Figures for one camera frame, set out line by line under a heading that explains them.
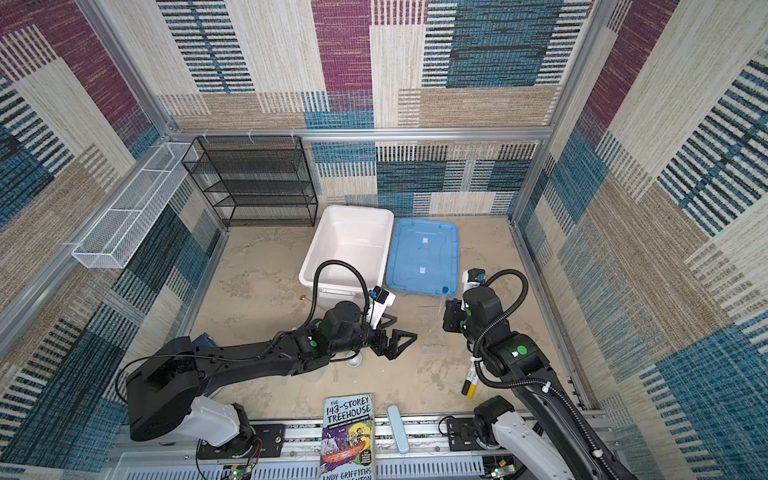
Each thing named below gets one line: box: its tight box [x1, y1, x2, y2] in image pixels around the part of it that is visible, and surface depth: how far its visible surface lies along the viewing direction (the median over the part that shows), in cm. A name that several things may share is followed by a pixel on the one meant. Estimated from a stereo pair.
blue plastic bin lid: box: [386, 218, 459, 297], surface depth 111 cm
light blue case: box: [387, 405, 410, 454], surface depth 73 cm
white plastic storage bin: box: [298, 205, 394, 313], surface depth 101 cm
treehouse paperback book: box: [320, 393, 375, 480], surface depth 73 cm
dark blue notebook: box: [191, 332, 218, 348], surface depth 92 cm
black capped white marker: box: [461, 361, 474, 396], surface depth 83 cm
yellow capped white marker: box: [467, 369, 479, 399], surface depth 83 cm
